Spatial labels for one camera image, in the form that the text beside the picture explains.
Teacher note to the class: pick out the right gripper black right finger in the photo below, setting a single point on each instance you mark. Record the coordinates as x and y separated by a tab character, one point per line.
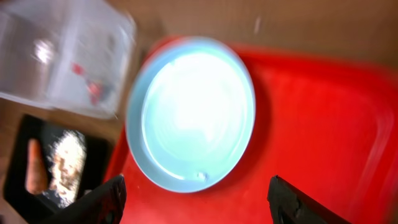
289	205

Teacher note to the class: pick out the clear plastic storage box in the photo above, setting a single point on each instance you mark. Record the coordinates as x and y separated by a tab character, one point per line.
40	39

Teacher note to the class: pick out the red snack wrapper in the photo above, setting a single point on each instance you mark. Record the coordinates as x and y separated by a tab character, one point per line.
95	82

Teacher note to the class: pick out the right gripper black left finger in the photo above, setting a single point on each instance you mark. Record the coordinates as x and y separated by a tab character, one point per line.
105	204

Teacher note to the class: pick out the orange carrot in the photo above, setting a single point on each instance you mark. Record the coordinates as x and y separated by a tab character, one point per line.
36	180

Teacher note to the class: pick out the light blue plate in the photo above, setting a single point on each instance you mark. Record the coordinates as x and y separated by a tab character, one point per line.
190	114

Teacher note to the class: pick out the black tray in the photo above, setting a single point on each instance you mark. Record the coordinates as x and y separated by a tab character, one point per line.
34	208

